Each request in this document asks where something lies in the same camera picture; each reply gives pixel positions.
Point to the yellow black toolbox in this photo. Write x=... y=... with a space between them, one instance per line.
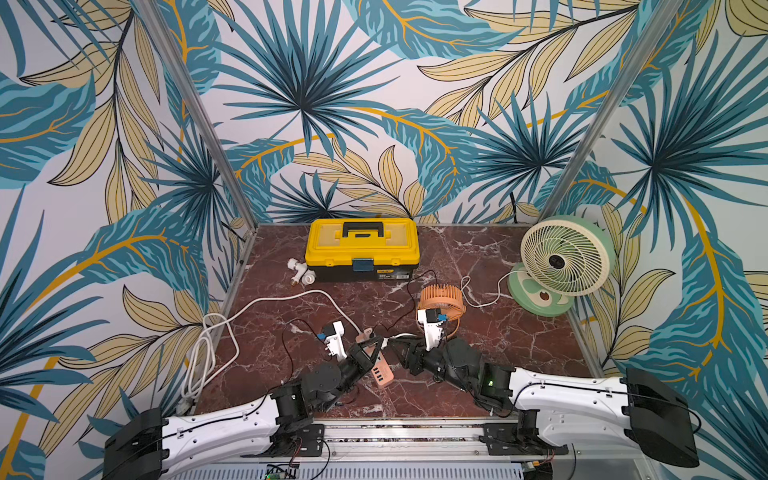
x=363 y=250

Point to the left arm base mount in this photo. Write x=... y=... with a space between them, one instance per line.
x=306 y=442

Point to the small orange desk fan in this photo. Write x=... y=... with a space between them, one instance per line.
x=447 y=298

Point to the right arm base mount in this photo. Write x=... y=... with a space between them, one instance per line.
x=519 y=438

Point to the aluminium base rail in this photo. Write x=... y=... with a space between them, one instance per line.
x=441 y=448

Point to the green cream desk fan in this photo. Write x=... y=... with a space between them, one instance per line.
x=562 y=258

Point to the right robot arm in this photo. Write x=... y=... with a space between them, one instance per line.
x=636 y=410

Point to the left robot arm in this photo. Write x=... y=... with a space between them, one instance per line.
x=155 y=446

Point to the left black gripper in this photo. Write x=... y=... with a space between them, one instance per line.
x=359 y=356

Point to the white pipe fitting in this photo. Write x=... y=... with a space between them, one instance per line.
x=302 y=272

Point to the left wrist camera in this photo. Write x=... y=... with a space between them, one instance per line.
x=332 y=337

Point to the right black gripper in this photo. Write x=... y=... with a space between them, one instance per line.
x=420 y=355

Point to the pink power strip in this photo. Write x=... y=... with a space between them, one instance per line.
x=381 y=370

